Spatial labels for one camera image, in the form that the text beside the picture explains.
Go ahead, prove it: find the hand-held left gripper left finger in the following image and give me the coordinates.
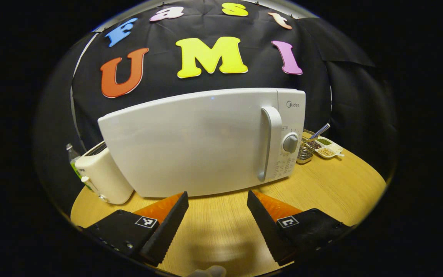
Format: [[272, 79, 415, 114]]
[[84, 191, 189, 267]]

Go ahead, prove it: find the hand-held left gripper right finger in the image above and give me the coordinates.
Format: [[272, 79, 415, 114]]
[[247, 190, 355, 266]]

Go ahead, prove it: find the white microwave oven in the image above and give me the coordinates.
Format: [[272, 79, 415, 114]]
[[98, 88, 306, 198]]

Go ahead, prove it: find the white toaster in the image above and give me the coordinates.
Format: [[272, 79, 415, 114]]
[[75, 141, 134, 205]]

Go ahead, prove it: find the white divided bean tray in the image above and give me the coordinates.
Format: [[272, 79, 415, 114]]
[[314, 137, 345, 159]]

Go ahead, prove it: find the green label drink bottle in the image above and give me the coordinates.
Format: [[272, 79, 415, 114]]
[[66, 143, 91, 191]]

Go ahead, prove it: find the black backdrop cloth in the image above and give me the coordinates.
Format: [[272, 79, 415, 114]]
[[33, 0, 399, 216]]

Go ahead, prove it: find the metal wire basket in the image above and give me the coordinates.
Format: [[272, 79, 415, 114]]
[[296, 131, 319, 165]]

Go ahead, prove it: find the striped spoon handle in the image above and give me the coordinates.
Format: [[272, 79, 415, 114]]
[[308, 123, 331, 141]]

